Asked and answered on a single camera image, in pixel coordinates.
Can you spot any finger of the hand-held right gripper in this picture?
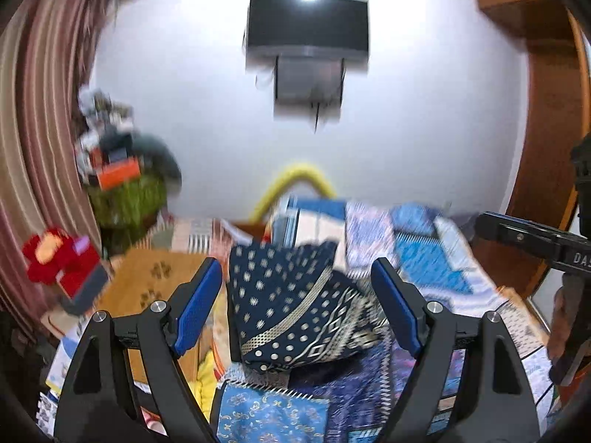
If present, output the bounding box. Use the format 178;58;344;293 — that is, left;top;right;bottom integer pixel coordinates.
475;211;591;273

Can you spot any red plush toy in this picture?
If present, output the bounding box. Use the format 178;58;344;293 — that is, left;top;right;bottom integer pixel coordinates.
23;226;103;298

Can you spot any navy patterned hoodie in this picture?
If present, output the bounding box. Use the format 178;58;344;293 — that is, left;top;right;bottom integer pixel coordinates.
228;240;393;372

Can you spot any striped curtain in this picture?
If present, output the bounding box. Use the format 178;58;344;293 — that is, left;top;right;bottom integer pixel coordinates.
0;0;122;315

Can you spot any pile of small clutter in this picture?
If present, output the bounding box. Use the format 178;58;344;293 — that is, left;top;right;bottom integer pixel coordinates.
74;87;136;181

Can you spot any orange paw print mat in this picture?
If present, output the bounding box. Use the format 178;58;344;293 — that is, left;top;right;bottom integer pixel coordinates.
92;244;214;379

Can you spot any yellow cloth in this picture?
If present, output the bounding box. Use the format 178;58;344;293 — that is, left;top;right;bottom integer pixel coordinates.
198;346;228;425

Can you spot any blue patchwork bed blanket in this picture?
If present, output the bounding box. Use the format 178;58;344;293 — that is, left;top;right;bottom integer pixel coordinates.
152;196;555;443

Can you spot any person's right hand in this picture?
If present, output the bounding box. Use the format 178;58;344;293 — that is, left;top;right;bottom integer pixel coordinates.
549;273;587;386

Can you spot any white blue carton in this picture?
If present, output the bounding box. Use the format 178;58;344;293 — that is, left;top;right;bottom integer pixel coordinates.
45;332;80;398

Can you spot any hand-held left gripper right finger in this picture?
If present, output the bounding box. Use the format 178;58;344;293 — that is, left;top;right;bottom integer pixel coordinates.
370;257;541;443

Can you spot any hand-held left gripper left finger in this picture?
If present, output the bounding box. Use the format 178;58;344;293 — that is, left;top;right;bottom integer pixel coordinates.
58;257;223;443

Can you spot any brown wooden door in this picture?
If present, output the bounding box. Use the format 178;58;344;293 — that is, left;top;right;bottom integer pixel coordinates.
468;0;591;305

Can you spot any orange box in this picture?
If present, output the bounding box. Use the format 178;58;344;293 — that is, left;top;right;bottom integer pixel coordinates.
97;159;141;191

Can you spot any green cloth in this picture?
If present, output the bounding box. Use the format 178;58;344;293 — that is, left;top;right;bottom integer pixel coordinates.
88;175;169;246

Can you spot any black television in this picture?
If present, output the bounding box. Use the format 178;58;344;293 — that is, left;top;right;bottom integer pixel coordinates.
244;0;370;63

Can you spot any yellow tube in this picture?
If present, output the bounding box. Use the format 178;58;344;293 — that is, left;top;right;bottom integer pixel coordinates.
249;162;340;225

